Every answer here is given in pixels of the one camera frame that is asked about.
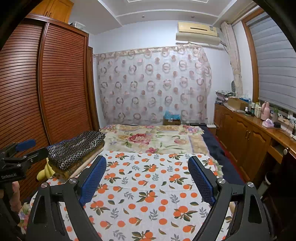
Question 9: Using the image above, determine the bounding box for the open cardboard box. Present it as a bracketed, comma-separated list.
[228, 97, 249, 110]

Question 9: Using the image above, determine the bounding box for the crumpled blue cloth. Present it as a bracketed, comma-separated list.
[164, 111, 181, 120]

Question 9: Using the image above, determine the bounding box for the grey waste bin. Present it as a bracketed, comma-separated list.
[264, 171, 274, 186]

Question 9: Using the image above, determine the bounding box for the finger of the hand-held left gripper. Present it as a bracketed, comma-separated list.
[14, 147, 49, 167]
[5, 138, 37, 153]

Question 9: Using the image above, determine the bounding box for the wooden louvered wardrobe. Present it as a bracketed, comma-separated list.
[0, 13, 100, 202]

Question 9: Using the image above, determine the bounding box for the grey window blind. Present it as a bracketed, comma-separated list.
[248, 11, 296, 113]

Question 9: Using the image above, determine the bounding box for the beige tied window curtain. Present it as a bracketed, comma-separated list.
[220, 21, 243, 98]

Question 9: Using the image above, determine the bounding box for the cluster of toiletry bottles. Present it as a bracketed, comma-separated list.
[244, 101, 262, 118]

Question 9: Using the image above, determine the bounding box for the pink kettle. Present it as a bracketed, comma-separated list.
[261, 101, 270, 121]

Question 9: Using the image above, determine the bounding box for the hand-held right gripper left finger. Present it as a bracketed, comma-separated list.
[26, 155, 107, 241]

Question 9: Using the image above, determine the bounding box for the small cardboard box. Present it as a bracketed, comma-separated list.
[163, 116, 182, 126]

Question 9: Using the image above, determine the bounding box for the person's left hand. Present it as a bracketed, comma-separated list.
[10, 181, 22, 212]

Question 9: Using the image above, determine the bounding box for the folded brown patterned cloth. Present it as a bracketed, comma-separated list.
[52, 141, 104, 179]

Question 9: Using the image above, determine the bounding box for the floral blanket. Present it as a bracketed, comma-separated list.
[99, 124, 210, 155]

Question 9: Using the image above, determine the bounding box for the long wooden cabinet desk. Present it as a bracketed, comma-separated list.
[213, 102, 296, 183]

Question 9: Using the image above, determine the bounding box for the wall air conditioner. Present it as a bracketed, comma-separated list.
[175, 21, 222, 45]

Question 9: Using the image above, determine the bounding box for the dark blue circle-print satin shirt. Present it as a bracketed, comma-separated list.
[47, 130, 106, 171]

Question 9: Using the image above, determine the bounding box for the wooden overhead cabinet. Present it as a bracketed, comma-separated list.
[29, 0, 74, 24]

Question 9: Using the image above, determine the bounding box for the stack of folded clothes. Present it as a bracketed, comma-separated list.
[215, 90, 235, 103]

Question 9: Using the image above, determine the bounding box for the orange-fruit print bed sheet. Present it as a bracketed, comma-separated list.
[17, 150, 234, 241]

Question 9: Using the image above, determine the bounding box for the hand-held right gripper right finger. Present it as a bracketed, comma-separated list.
[187, 155, 271, 241]

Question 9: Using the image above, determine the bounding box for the sheer circle-print curtain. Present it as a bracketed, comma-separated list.
[94, 46, 213, 127]

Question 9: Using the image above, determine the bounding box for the yellow plush toy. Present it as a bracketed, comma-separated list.
[36, 158, 56, 181]

